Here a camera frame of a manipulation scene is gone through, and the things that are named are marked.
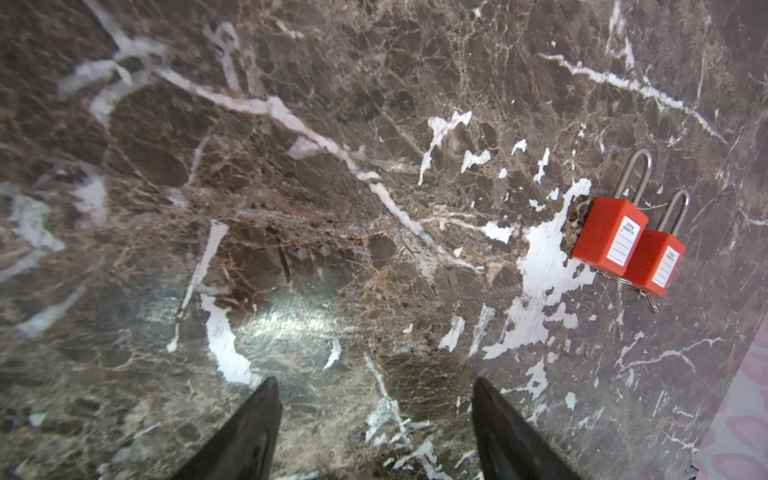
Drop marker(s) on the red padlock with steel shackle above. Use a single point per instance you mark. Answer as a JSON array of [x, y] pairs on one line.
[[614, 224]]

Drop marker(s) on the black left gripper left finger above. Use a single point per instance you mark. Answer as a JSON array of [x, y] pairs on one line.
[[244, 447]]

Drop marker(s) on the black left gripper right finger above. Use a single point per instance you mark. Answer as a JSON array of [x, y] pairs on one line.
[[508, 447]]

